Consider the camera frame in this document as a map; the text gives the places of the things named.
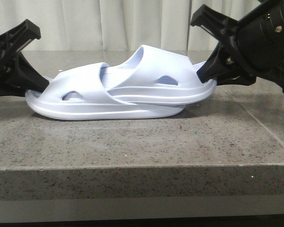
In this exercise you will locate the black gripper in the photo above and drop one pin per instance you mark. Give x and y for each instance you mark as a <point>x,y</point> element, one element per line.
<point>261,43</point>

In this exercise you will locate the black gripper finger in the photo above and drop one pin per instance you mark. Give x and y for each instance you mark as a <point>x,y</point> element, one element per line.
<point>18,76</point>
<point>17,38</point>

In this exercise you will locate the light blue slipper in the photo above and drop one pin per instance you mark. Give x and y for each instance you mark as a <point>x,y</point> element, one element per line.
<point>78,94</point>
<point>155,76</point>

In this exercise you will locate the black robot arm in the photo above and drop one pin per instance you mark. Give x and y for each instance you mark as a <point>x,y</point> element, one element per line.
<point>276,75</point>

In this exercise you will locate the beige curtain backdrop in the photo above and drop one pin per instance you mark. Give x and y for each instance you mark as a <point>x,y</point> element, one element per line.
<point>117,25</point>

